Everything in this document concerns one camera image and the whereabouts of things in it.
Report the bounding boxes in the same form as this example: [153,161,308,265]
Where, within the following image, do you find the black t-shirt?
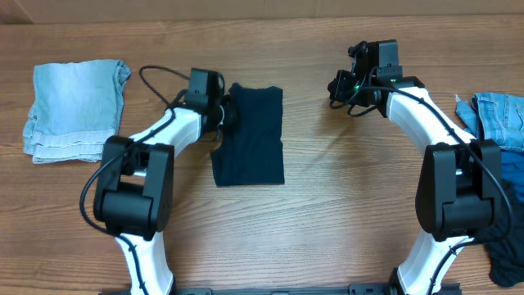
[210,83,285,187]

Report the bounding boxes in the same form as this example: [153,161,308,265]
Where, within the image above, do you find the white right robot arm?
[327,67,508,295]

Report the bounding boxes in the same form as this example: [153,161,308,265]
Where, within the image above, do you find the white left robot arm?
[93,95,240,294]

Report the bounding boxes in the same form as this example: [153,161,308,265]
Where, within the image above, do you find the blue denim jeans pile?
[455,93,523,152]

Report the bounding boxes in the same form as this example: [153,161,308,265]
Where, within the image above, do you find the folded light blue jeans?
[23,59,131,164]

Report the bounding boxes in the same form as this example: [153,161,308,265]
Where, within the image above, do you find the dark blue garment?
[501,151,523,203]

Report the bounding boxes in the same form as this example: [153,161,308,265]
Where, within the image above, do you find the black garment in pile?
[485,180,523,288]

